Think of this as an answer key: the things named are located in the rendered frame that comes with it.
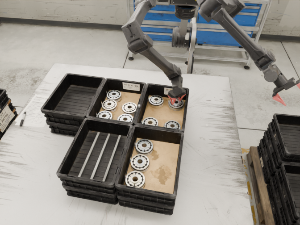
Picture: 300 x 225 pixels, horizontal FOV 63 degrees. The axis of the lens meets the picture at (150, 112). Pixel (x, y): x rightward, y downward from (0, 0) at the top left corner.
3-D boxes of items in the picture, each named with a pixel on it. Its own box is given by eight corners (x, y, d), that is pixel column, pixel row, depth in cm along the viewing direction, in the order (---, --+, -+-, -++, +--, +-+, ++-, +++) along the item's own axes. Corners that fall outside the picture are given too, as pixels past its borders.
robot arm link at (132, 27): (134, 20, 108) (116, 30, 112) (149, 46, 115) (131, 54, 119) (150, -9, 141) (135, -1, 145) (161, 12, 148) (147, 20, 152)
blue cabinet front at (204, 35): (193, 42, 329) (199, 0, 290) (247, 46, 323) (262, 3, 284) (193, 43, 327) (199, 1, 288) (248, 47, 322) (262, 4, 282)
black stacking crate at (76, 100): (70, 85, 187) (66, 73, 179) (107, 90, 183) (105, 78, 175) (45, 122, 159) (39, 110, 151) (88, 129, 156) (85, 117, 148)
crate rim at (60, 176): (85, 119, 149) (85, 117, 147) (133, 127, 145) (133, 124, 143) (56, 177, 121) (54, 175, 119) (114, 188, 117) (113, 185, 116)
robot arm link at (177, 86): (178, 65, 147) (166, 70, 151) (177, 77, 139) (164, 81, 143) (186, 80, 154) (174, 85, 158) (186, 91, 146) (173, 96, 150)
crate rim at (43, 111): (67, 75, 180) (66, 72, 178) (106, 80, 176) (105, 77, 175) (40, 113, 152) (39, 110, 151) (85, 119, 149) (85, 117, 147)
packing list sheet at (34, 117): (33, 94, 196) (33, 93, 195) (60, 97, 194) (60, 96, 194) (12, 124, 173) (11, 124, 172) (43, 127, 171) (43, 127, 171)
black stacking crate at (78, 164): (88, 130, 155) (85, 118, 147) (133, 137, 152) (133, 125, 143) (61, 186, 128) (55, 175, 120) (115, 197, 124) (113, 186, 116)
